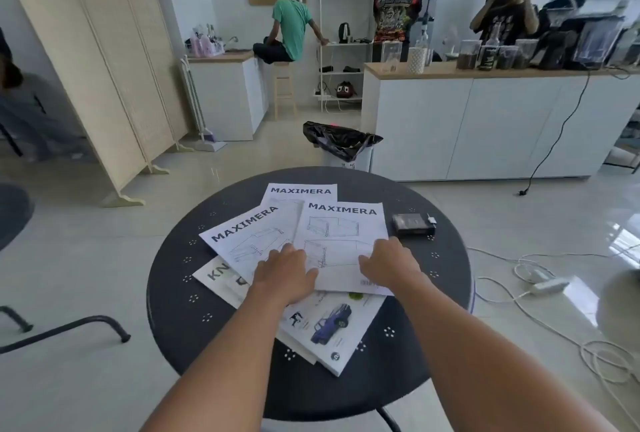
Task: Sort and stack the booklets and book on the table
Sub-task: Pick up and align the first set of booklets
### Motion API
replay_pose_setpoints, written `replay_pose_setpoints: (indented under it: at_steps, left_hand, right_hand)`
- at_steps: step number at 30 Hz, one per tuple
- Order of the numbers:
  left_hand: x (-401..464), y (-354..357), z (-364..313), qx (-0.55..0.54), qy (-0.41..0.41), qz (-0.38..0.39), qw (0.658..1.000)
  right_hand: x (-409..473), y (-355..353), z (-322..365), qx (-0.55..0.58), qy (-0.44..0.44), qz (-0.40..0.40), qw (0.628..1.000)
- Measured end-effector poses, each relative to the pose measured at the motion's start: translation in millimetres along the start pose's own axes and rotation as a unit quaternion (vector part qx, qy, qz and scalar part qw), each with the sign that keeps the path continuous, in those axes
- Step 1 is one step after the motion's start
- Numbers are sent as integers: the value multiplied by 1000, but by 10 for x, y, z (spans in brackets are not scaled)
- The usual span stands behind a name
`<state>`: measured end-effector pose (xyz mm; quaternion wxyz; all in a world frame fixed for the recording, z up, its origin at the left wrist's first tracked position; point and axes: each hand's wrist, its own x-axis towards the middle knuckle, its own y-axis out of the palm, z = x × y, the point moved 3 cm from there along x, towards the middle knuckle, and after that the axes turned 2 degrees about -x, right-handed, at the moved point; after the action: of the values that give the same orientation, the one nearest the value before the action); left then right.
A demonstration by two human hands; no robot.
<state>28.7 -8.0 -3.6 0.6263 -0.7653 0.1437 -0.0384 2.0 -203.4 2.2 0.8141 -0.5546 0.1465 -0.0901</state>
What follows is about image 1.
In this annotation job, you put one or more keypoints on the round black metal table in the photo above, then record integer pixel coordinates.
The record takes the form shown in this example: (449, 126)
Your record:
(190, 306)

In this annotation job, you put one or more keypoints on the black kettle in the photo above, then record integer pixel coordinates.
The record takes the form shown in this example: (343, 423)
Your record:
(344, 32)

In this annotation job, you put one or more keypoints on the cream cabinet-sketch paper booklet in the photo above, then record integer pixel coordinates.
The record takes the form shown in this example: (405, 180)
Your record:
(215, 277)

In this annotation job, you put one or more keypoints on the white power strip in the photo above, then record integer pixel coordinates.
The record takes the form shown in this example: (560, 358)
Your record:
(550, 285)

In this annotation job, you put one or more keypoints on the rattan folding screen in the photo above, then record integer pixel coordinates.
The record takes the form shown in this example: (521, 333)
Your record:
(100, 71)

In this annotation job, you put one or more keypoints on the pink bottles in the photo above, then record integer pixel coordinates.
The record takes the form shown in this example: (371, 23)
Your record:
(202, 46)

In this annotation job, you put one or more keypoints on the white drawer-sketch paper booklet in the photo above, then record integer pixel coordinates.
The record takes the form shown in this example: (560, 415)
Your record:
(280, 200)
(340, 234)
(240, 246)

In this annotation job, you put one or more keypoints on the clear jar dark contents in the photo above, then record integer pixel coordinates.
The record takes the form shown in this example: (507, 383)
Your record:
(469, 59)
(527, 54)
(507, 59)

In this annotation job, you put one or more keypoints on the white power adapter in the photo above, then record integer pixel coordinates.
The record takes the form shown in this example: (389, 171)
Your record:
(535, 274)

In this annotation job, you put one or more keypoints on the clear water container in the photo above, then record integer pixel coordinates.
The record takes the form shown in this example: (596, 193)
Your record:
(597, 44)

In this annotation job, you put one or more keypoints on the wooden stool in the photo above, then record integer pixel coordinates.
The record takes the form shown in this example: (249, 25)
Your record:
(282, 65)

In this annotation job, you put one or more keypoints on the round black side table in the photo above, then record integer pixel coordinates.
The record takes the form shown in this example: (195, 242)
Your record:
(12, 211)

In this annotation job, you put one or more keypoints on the person's left forearm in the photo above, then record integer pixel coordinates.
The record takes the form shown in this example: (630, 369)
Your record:
(225, 371)

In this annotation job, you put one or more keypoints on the clear glass bottle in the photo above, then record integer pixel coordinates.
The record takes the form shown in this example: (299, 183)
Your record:
(424, 46)

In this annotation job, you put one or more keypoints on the person's right hand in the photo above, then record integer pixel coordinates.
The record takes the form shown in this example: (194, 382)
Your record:
(395, 264)

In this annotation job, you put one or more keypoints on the white patterned cup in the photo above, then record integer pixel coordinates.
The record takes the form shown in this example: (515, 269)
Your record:
(416, 60)

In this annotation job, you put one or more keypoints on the white bin black bag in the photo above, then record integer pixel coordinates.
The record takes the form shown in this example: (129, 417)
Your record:
(340, 139)

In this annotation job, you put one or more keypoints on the person's right forearm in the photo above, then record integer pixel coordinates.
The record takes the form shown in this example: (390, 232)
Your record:
(475, 356)

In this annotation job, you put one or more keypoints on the white illustrated book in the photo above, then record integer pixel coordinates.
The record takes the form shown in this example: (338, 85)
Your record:
(345, 336)

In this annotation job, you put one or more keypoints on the clear plastic pitcher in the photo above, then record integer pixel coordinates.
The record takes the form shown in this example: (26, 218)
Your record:
(391, 56)

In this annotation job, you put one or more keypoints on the black coffee grinder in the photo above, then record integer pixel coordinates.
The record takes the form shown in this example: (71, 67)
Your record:
(552, 49)

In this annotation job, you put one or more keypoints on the small black device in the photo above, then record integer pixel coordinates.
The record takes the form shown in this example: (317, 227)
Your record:
(410, 224)

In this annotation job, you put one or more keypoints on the white broom and dustpan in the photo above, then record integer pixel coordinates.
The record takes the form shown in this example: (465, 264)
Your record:
(207, 145)

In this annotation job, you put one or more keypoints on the long white counter cabinet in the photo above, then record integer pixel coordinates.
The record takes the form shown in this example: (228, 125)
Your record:
(450, 121)

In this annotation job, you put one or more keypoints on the person's left hand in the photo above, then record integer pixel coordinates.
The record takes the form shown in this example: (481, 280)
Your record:
(280, 276)

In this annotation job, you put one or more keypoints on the black tubular chair base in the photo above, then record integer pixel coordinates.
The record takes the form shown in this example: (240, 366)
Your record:
(75, 322)

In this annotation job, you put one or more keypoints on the dark green label bottle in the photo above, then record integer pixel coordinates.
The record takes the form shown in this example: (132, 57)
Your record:
(488, 54)

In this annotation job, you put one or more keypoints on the small white sink cabinet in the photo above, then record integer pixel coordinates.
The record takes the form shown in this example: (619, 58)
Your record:
(225, 96)

